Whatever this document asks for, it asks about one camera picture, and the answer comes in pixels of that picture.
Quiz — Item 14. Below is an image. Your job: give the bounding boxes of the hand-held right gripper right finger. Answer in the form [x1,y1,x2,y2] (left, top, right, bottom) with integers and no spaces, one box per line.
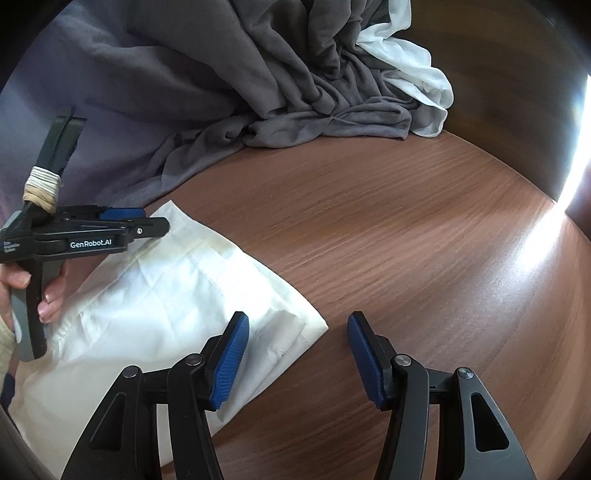
[346,311,539,480]

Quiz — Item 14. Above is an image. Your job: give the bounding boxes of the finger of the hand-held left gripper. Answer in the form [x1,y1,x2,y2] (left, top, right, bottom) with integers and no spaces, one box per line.
[99,207,171,240]

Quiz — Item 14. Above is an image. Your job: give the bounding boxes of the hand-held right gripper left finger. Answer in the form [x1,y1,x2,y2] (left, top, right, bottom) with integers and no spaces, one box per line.
[59,311,251,480]

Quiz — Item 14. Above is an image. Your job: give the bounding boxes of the white pants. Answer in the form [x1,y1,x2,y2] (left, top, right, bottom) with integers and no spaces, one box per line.
[8,200,329,472]

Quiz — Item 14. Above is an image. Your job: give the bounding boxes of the lavender bed sheet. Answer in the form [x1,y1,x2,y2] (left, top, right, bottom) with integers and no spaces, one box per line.
[0,10,273,232]

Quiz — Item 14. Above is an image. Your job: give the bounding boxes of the grey crumpled cloth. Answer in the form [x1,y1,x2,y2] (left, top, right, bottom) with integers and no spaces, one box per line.
[124,0,432,209]

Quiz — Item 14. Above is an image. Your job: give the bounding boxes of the white sheer cloth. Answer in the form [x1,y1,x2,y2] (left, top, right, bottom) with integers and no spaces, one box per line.
[355,0,454,139]

